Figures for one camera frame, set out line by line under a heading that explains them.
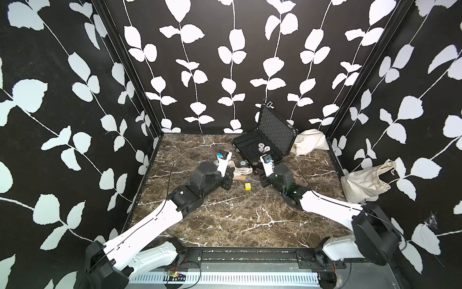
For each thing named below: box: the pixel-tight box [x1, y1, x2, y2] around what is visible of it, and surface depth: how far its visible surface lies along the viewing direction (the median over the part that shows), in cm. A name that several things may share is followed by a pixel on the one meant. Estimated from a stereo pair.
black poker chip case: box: [231, 101, 299, 173], surface depth 112 cm
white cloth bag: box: [291, 128, 330, 156], surface depth 111 cm
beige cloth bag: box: [340, 158, 397, 204], surface depth 83 cm
